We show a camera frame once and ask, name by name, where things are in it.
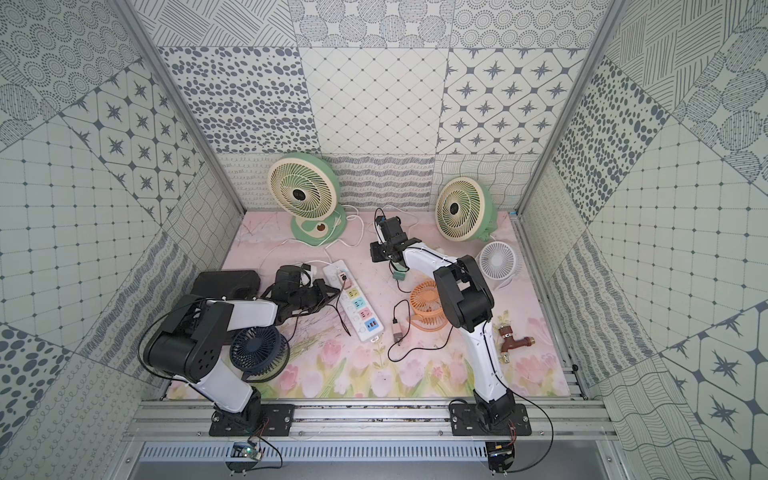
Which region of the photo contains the green USB charger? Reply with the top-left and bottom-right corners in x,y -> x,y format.
390,264 -> 407,282

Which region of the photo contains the large green fan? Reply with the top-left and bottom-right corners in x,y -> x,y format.
435,177 -> 498,242
267,153 -> 348,247

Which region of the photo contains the white power strip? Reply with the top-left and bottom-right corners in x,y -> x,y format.
322,260 -> 384,343

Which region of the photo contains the large green fan right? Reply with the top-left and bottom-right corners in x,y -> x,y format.
435,177 -> 498,242

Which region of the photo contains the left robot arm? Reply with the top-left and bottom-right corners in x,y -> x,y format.
139,264 -> 341,429

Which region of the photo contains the brown pink handheld fan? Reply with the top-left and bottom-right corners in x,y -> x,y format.
498,325 -> 535,363

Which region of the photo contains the dark blue small fan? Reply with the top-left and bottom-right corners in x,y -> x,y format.
230,326 -> 290,383

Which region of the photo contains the black box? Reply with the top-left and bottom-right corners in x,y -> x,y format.
190,270 -> 261,300

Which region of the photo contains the orange small fan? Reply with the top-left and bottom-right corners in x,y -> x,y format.
409,280 -> 448,332

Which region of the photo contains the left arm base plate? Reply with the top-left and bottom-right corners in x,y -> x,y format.
209,403 -> 296,437

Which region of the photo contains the small white desk fan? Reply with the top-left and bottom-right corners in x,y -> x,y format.
477,241 -> 521,281

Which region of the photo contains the black USB cable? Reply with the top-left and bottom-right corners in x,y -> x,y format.
386,298 -> 457,364

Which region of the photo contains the aluminium rail frame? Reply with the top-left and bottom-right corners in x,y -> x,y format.
125,398 -> 618,441

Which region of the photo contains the large green fan left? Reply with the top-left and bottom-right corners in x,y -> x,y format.
267,153 -> 348,247

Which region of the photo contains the floral pink table mat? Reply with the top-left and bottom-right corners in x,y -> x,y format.
224,212 -> 576,399

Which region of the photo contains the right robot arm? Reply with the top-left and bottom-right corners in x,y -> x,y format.
370,214 -> 516,429

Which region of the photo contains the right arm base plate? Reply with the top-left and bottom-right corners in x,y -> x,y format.
448,402 -> 532,438

